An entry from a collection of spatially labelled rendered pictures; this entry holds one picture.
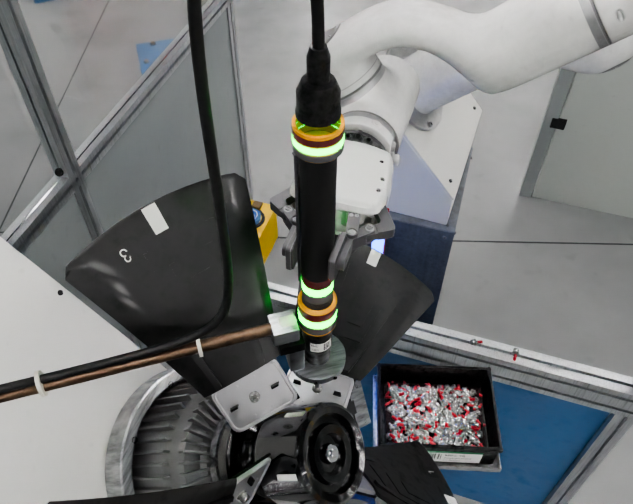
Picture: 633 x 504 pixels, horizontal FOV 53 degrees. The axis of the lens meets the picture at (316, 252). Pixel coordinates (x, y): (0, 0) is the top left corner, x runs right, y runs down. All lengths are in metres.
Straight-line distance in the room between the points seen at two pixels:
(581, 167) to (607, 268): 0.42
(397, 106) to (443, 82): 0.51
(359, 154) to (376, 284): 0.31
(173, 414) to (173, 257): 0.23
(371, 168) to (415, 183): 0.67
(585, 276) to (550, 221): 0.30
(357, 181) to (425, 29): 0.17
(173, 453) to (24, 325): 0.25
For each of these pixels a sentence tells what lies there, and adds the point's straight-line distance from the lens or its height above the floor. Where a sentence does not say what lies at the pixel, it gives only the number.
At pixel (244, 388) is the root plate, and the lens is 0.79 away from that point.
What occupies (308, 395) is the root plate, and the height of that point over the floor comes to 1.18.
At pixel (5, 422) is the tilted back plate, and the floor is 1.24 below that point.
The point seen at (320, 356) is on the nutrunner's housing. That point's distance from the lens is 0.77.
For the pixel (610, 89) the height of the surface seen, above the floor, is 0.58.
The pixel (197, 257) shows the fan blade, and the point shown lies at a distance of 0.73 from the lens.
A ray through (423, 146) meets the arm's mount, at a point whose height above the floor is 1.11.
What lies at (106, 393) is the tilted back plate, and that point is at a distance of 0.93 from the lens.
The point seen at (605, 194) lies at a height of 0.10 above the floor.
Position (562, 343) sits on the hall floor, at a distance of 2.47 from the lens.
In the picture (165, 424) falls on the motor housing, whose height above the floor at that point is 1.16.
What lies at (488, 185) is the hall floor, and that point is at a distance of 2.94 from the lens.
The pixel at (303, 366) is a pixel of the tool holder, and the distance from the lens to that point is 0.78.
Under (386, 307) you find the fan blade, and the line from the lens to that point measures 0.95.
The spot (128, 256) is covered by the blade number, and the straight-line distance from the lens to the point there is 0.73.
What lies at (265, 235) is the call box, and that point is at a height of 1.05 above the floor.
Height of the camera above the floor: 1.95
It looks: 49 degrees down
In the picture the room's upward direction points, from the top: straight up
